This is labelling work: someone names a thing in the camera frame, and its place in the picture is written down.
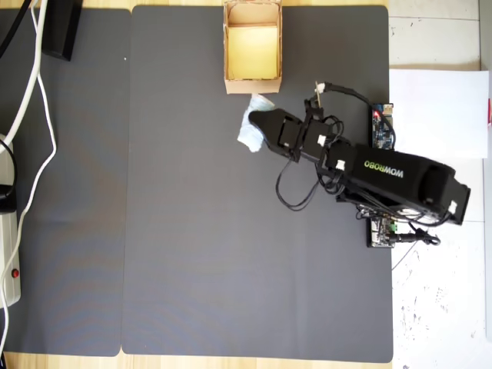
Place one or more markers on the black barrel power connector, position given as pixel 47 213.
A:
pixel 417 236

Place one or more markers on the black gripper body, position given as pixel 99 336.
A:
pixel 307 136

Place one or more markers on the white paper sheet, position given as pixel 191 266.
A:
pixel 438 115

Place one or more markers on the blue circuit board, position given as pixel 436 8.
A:
pixel 382 128

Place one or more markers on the small wrist camera board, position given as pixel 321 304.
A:
pixel 318 94

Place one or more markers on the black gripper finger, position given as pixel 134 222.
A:
pixel 278 144
pixel 269 117

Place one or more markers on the large grey textured mat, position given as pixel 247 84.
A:
pixel 211 230

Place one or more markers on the white power strip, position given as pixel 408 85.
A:
pixel 9 250

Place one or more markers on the black circuit board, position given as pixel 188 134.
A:
pixel 380 232

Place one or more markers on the red object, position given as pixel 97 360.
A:
pixel 490 112

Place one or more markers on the black power plug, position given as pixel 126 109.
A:
pixel 5 200

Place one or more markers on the block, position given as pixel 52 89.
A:
pixel 251 134

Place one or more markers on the black rectangular stand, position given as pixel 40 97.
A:
pixel 61 28

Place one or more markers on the open cardboard box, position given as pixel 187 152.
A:
pixel 252 50

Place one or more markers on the narrow grey textured mat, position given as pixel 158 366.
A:
pixel 77 211

